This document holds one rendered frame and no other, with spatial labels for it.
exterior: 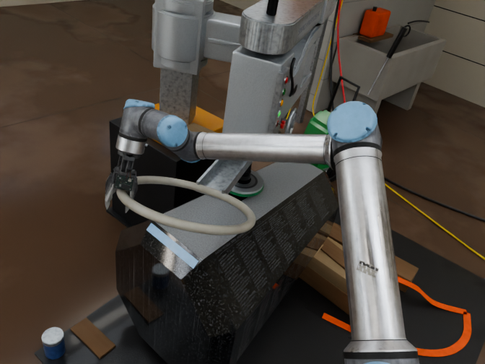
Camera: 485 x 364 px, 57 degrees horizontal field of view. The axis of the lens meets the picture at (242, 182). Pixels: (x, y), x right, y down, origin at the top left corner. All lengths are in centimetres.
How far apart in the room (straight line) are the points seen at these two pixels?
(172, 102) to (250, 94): 92
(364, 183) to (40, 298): 219
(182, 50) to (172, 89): 28
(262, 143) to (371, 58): 349
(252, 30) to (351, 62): 312
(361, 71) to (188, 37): 264
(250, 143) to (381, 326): 65
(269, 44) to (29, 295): 194
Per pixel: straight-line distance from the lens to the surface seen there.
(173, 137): 135
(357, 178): 105
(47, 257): 308
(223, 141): 138
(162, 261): 197
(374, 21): 508
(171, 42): 254
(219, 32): 254
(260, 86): 189
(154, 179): 173
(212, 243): 195
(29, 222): 336
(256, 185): 223
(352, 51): 484
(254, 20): 181
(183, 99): 272
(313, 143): 128
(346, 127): 109
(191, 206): 213
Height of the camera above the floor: 215
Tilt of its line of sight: 35 degrees down
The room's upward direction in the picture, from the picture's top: 10 degrees clockwise
